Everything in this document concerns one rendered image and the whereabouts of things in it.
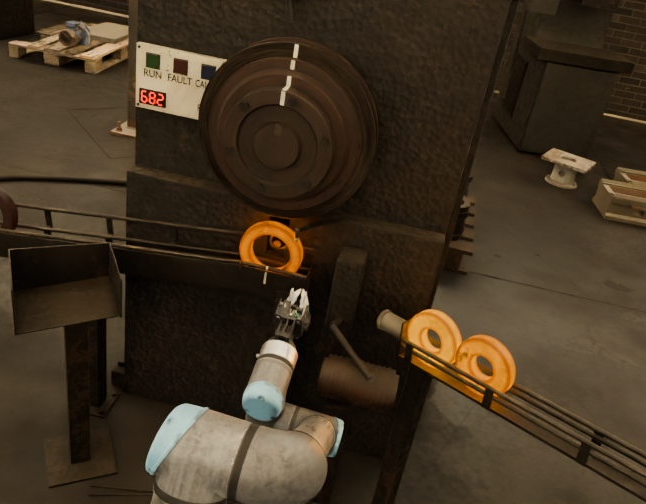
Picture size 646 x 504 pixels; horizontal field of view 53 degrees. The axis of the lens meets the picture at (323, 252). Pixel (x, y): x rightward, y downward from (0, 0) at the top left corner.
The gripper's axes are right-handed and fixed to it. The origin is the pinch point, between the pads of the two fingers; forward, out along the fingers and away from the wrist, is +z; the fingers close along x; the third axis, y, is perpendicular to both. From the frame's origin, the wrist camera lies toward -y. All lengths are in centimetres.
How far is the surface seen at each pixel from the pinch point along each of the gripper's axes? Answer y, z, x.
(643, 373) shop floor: -105, 91, -147
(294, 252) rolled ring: -1.8, 16.3, 5.9
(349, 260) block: 0.8, 15.8, -10.0
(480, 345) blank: 5.9, -6.9, -46.9
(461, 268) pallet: -120, 146, -62
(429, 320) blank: 1.3, 0.9, -34.3
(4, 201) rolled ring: -8, 15, 96
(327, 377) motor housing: -22.9, -7.7, -11.6
